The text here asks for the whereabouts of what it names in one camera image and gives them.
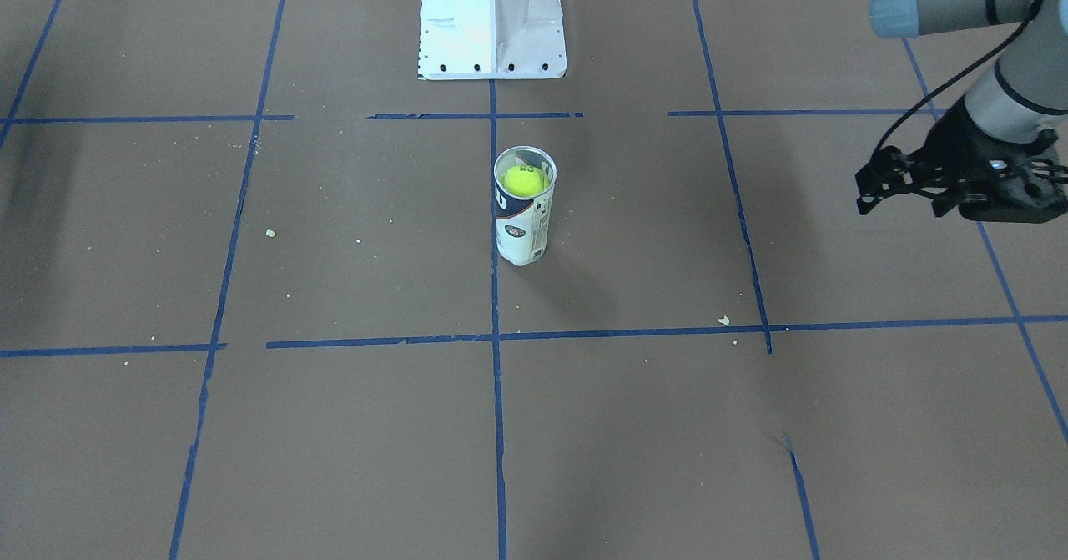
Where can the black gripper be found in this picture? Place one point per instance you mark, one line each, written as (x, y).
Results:
(966, 144)

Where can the yellow tennis ball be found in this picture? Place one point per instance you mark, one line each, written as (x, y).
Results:
(525, 181)

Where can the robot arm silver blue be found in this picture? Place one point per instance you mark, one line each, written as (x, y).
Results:
(1028, 67)

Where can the tennis ball can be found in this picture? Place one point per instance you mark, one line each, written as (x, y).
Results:
(522, 224)

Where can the white pedestal column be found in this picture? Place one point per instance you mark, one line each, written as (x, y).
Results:
(491, 40)

